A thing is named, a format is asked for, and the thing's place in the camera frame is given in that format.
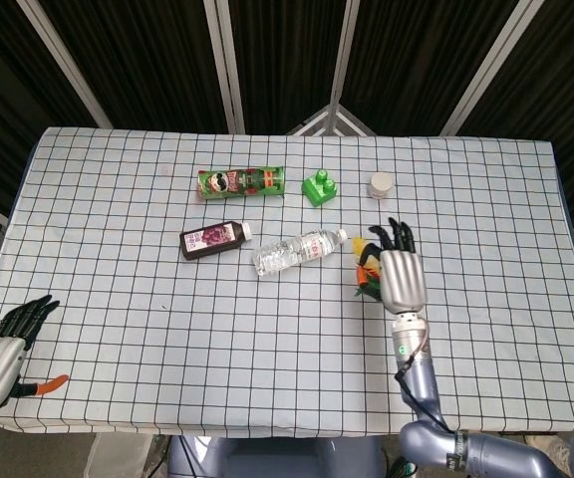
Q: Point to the dark grape juice bottle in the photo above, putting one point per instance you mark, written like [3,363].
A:
[212,240]

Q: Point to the green toy building block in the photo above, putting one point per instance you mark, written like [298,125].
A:
[319,186]

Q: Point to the colourful small toy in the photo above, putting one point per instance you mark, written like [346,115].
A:
[369,276]

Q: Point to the clear plastic water bottle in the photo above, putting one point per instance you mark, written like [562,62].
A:
[297,251]

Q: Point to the small white jar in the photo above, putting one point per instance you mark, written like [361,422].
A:
[380,185]

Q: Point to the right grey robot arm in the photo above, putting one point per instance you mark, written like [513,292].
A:
[431,413]

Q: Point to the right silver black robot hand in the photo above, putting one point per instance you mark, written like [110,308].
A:
[402,279]

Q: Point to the white metal frame stand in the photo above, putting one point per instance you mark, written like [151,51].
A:
[331,122]

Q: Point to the green Pringles can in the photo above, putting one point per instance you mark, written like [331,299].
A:
[241,183]

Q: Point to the grey robot torso base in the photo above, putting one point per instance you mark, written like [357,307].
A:
[277,458]

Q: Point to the white checkered tablecloth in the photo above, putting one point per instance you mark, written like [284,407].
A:
[167,323]

